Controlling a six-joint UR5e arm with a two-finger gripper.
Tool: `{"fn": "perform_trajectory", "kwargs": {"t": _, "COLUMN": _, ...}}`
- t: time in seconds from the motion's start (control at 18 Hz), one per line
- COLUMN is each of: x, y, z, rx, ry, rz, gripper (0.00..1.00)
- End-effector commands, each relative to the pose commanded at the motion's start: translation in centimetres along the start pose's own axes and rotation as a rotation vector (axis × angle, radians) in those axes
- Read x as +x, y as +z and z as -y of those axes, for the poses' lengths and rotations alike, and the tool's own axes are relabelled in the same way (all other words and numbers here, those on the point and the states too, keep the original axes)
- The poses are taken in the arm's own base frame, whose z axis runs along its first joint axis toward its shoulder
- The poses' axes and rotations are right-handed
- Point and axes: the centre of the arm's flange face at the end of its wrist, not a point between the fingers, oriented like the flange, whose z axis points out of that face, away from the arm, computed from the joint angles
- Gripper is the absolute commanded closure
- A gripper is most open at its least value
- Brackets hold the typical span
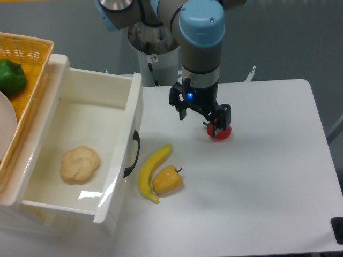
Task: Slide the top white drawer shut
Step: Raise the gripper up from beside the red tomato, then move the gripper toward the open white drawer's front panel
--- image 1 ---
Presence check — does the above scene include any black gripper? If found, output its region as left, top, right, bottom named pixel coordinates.
left=169, top=78, right=231, bottom=130

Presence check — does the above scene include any white plate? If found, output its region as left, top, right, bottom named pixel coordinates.
left=0, top=92, right=17, bottom=160

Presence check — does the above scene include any black drawer handle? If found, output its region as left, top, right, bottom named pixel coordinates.
left=123, top=130, right=141, bottom=178

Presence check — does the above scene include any black corner object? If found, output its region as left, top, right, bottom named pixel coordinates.
left=331, top=217, right=343, bottom=245

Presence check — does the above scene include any yellow woven basket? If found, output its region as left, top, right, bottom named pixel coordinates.
left=1, top=32, right=54, bottom=191

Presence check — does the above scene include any yellow banana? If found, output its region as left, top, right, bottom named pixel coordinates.
left=138, top=144, right=173, bottom=203

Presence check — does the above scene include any yellow bell pepper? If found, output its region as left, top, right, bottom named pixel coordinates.
left=152, top=165, right=183, bottom=195

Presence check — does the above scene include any red bell pepper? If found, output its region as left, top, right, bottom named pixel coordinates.
left=207, top=123, right=232, bottom=141

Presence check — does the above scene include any beige bread bun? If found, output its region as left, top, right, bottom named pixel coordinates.
left=59, top=146, right=100, bottom=182

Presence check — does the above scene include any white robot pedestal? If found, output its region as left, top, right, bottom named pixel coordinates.
left=128, top=22, right=180, bottom=87

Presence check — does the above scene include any green bell pepper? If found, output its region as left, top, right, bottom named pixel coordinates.
left=1, top=59, right=27, bottom=96

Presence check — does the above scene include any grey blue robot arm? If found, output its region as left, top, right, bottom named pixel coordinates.
left=95, top=1, right=244, bottom=140

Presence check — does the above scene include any white top drawer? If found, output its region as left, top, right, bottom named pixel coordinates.
left=23, top=69, right=143, bottom=224

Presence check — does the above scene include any white drawer cabinet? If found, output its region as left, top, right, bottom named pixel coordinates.
left=0, top=54, right=118, bottom=237

